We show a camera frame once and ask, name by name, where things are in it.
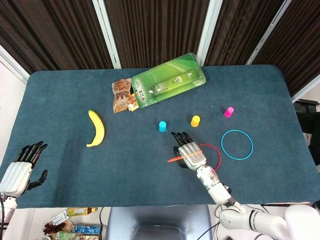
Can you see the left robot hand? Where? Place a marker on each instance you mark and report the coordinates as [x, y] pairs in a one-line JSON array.
[[15, 178]]

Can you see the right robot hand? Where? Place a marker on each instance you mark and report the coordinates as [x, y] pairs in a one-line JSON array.
[[192, 160]]

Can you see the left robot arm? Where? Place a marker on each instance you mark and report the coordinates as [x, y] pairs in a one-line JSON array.
[[6, 215]]

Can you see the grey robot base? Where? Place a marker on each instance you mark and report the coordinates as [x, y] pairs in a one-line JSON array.
[[157, 222]]

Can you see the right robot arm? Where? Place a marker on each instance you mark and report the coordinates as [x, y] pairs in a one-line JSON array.
[[217, 191]]

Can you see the orange small cup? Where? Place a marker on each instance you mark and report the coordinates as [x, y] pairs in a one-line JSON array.
[[195, 121]]

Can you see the blue small cup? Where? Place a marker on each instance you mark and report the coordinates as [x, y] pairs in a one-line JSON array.
[[162, 126]]

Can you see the pink small cup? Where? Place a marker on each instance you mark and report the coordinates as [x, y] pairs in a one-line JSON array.
[[229, 112]]

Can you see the white blister pack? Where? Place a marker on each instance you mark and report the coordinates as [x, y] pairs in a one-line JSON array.
[[59, 218]]

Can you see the dark red bunch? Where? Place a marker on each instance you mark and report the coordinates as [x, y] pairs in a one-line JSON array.
[[52, 228]]

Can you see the green yellow drink box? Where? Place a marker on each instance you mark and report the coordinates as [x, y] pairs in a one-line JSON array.
[[80, 211]]

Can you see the green plastic bottle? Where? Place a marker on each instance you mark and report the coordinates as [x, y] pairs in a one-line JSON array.
[[63, 235]]

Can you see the dark blue table cloth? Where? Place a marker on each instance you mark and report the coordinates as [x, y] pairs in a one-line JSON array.
[[112, 162]]

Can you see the blue snack packet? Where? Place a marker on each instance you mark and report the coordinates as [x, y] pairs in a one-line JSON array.
[[86, 229]]

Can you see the green blister pack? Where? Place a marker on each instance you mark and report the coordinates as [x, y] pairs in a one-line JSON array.
[[172, 75]]

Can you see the brown snack packet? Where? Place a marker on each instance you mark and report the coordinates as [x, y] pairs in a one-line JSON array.
[[121, 96]]

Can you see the yellow banana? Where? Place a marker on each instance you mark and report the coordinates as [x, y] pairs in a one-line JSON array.
[[98, 128]]

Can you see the black equipment stand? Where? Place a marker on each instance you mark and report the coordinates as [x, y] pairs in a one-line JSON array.
[[311, 125]]

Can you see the white frame post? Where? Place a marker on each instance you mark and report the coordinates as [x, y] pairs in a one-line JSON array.
[[13, 66], [307, 88], [268, 32], [106, 32], [208, 32]]

